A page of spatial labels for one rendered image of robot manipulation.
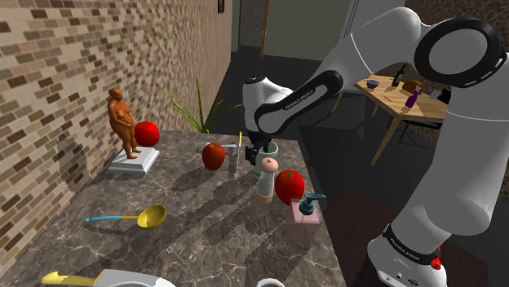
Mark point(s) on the pink soap dispenser teal pump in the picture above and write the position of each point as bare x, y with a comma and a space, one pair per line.
306, 212

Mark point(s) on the brown figure on white base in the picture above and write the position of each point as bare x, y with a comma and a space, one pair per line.
121, 119

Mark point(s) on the clear pepper mill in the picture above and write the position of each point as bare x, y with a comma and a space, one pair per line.
266, 179

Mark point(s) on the white cup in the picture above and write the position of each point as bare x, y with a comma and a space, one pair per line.
270, 282

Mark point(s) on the red tomato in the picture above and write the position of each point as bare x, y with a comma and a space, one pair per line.
288, 186
148, 134

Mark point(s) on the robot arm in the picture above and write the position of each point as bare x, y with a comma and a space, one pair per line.
469, 159

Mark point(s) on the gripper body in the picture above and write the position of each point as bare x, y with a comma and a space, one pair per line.
258, 142

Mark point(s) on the red apple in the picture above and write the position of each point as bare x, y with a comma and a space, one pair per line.
213, 156

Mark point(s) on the grey metal utensil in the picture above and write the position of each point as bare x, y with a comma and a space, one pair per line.
230, 146

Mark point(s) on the pale green cup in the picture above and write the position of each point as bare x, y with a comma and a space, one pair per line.
272, 153

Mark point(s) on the wooden table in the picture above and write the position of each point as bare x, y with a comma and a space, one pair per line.
421, 105

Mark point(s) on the green potted plant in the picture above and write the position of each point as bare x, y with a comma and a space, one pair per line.
200, 115

